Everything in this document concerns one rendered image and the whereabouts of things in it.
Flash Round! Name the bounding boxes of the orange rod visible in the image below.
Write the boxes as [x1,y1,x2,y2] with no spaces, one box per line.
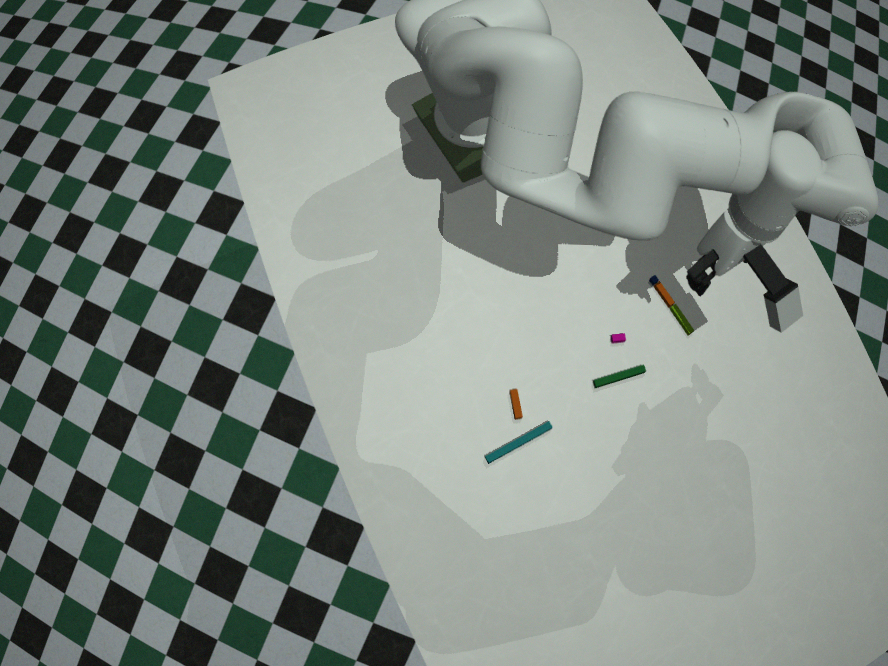
[510,389,523,420]
[654,281,675,308]

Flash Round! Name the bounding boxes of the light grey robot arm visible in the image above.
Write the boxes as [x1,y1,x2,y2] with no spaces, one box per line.
[395,0,879,241]

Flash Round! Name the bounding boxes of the turquoise rod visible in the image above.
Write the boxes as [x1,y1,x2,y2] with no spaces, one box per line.
[485,421,552,464]

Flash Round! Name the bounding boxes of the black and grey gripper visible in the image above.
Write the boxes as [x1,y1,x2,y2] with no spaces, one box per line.
[686,200,777,296]

